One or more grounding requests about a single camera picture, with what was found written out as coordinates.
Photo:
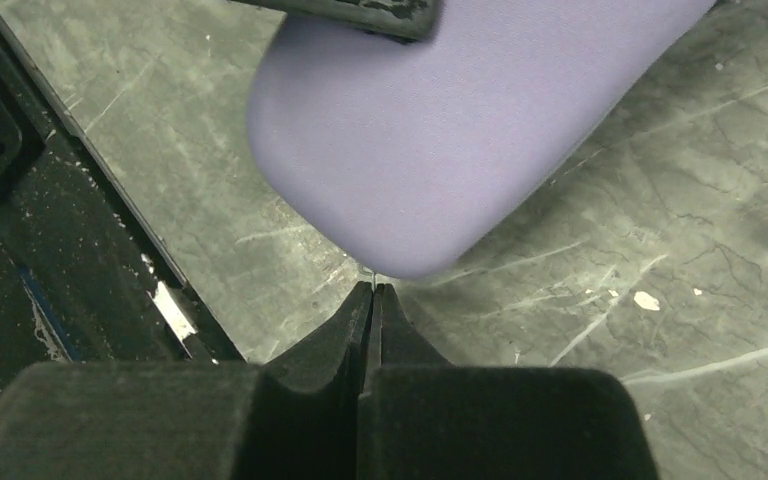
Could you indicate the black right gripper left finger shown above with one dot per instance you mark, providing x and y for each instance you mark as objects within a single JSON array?
[{"x": 292, "y": 418}]

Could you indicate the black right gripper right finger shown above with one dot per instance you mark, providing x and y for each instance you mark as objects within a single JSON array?
[{"x": 422, "y": 417}]

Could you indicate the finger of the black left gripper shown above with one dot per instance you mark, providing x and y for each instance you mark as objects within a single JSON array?
[{"x": 409, "y": 20}]

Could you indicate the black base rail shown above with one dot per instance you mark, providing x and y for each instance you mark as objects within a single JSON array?
[{"x": 81, "y": 276}]

